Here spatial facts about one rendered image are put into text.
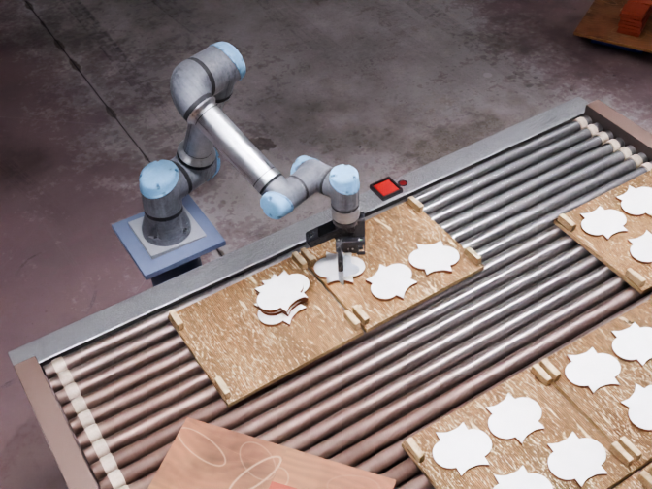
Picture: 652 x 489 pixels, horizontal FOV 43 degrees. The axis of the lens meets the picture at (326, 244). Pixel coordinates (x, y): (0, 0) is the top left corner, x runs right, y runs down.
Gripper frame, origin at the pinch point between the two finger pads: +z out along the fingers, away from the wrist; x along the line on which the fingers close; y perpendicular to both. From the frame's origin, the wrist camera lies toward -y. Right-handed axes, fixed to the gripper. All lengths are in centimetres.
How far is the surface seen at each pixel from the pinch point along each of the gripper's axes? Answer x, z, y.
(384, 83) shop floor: 231, 94, 30
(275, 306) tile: -17.1, -4.2, -17.7
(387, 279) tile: -5.8, -0.5, 13.2
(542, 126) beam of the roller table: 66, 3, 72
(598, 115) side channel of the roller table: 68, 1, 90
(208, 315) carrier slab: -15.6, 0.5, -36.4
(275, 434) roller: -53, 2, -17
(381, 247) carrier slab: 8.1, 0.6, 12.6
